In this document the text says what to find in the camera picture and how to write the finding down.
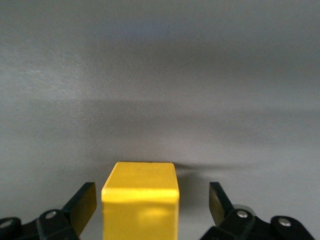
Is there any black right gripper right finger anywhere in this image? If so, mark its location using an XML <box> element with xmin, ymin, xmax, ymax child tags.
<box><xmin>199</xmin><ymin>181</ymin><xmax>316</xmax><ymax>240</ymax></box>

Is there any yellow cube block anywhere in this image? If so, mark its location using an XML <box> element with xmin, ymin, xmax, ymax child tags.
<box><xmin>100</xmin><ymin>161</ymin><xmax>181</xmax><ymax>240</ymax></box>

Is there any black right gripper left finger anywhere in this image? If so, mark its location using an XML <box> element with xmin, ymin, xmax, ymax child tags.
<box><xmin>0</xmin><ymin>181</ymin><xmax>98</xmax><ymax>240</ymax></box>

